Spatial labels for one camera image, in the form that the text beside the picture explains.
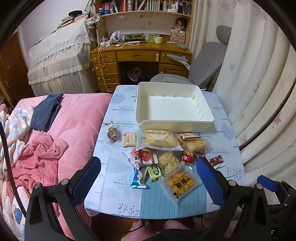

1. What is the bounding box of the doll on desk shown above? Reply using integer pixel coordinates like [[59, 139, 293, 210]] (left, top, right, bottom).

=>
[[171, 17, 188, 35]]

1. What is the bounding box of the white floral curtain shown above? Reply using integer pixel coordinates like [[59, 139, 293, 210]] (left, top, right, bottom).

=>
[[189, 1, 295, 186]]

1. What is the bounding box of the LiPO biscuit packet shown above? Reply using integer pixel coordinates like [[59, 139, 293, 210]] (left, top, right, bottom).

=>
[[177, 132, 200, 141]]

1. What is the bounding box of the wooden door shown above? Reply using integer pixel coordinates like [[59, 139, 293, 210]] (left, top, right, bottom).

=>
[[1, 32, 34, 106]]

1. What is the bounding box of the wooden desk with drawers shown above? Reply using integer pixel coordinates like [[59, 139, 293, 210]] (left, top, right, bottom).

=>
[[91, 42, 192, 93]]

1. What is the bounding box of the oats bar packet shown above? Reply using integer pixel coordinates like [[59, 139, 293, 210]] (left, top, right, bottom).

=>
[[130, 167, 147, 189]]

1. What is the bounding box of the grey office chair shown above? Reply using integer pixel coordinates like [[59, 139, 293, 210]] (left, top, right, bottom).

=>
[[151, 25, 232, 89]]

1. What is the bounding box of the black cable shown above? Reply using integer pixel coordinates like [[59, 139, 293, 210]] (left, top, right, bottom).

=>
[[0, 120, 28, 218]]

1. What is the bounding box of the crumpled pink towel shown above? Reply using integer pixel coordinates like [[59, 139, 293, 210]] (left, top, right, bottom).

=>
[[12, 132, 69, 190]]

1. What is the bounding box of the pink bed blanket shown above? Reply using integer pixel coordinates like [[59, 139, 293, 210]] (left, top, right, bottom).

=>
[[0, 93, 113, 240]]

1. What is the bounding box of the red round candy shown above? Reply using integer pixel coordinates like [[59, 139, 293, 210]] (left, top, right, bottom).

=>
[[180, 150, 205, 164]]

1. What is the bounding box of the clear bag of nuts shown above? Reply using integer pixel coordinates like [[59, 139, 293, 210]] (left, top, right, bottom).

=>
[[104, 121, 120, 143]]

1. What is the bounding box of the round cracker clear pack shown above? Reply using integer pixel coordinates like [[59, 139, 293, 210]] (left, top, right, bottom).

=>
[[156, 150, 180, 175]]

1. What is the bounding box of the dark printed desk box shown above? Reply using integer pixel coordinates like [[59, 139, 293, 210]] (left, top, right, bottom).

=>
[[125, 33, 146, 42]]

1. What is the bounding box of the large yellow noodle pack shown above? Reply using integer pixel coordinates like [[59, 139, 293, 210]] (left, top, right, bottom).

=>
[[136, 130, 183, 151]]

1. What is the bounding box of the cream mug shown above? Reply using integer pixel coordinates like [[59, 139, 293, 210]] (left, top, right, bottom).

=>
[[154, 37, 163, 44]]

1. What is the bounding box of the tree-patterned tablecloth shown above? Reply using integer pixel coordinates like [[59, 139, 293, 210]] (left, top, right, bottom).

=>
[[84, 84, 247, 220]]

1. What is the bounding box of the dark red foil packet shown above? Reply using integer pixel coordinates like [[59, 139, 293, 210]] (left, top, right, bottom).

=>
[[209, 155, 225, 169]]

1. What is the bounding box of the green small snack packet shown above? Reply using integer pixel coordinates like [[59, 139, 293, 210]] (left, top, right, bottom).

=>
[[148, 164, 162, 181]]

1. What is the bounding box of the white plastic storage bin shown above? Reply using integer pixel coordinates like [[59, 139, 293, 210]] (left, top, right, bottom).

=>
[[135, 82, 214, 133]]

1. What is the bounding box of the navy folded garment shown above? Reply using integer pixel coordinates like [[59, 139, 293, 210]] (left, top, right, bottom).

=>
[[31, 94, 63, 132]]

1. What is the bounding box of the red white snack packet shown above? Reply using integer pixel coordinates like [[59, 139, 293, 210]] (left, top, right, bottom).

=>
[[123, 148, 158, 170]]

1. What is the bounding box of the orange puffs clear pack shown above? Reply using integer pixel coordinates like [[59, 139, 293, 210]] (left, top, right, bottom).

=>
[[159, 163, 202, 205]]

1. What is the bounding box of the beige cracker packet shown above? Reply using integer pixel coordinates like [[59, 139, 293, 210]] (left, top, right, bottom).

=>
[[123, 132, 137, 148]]

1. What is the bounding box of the clear pack pale pastry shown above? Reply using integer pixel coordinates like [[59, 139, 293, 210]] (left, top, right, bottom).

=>
[[182, 137, 207, 153]]

